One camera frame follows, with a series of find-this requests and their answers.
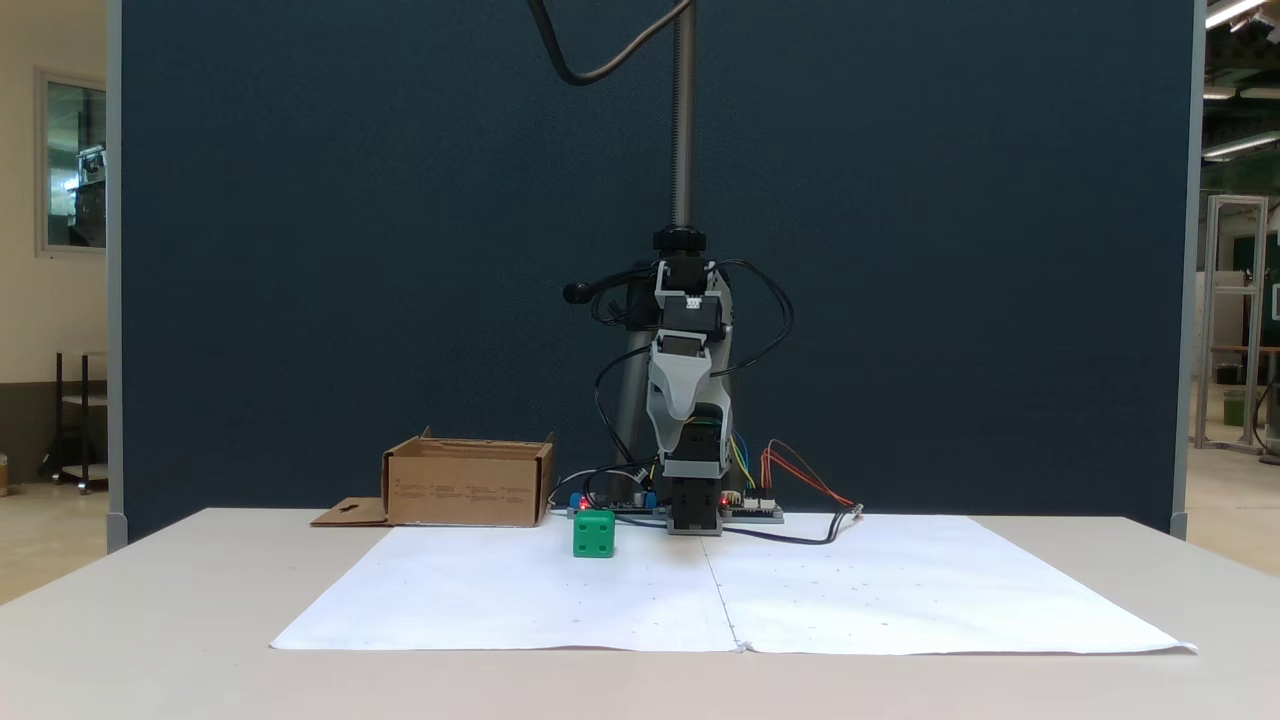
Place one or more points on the black rolling cart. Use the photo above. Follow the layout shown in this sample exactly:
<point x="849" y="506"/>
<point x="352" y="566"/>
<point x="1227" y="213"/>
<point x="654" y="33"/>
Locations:
<point x="70" y="420"/>

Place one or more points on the green dice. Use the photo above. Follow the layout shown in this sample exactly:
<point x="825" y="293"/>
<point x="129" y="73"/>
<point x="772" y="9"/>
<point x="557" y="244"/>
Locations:
<point x="593" y="535"/>

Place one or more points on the ceiling strip light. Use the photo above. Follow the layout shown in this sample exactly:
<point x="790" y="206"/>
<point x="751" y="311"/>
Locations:
<point x="1232" y="10"/>
<point x="1240" y="146"/>

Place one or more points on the brown cardboard box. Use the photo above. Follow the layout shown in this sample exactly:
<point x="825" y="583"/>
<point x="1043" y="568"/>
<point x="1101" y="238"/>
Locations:
<point x="465" y="490"/>

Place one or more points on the white paper sheet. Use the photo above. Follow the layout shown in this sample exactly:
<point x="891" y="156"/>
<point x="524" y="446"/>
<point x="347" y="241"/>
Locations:
<point x="520" y="590"/>
<point x="920" y="590"/>

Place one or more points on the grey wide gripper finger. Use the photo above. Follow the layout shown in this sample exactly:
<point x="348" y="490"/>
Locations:
<point x="675" y="395"/>

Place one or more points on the aluminium frame rack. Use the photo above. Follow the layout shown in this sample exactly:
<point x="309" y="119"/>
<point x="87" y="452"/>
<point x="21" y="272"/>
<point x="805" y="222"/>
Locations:
<point x="1212" y="320"/>

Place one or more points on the wall window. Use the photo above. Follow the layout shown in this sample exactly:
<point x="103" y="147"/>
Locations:
<point x="75" y="165"/>

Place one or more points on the dark blue partition panel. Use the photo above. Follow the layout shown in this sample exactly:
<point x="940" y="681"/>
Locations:
<point x="300" y="250"/>

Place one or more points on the metal camera stand pole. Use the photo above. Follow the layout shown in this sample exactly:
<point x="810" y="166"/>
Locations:
<point x="683" y="120"/>

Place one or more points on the blue circuit board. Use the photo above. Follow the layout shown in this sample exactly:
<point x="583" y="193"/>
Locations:
<point x="610" y="505"/>

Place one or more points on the green waste bin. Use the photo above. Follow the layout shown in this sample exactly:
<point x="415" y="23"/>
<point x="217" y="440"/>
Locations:
<point x="1234" y="408"/>

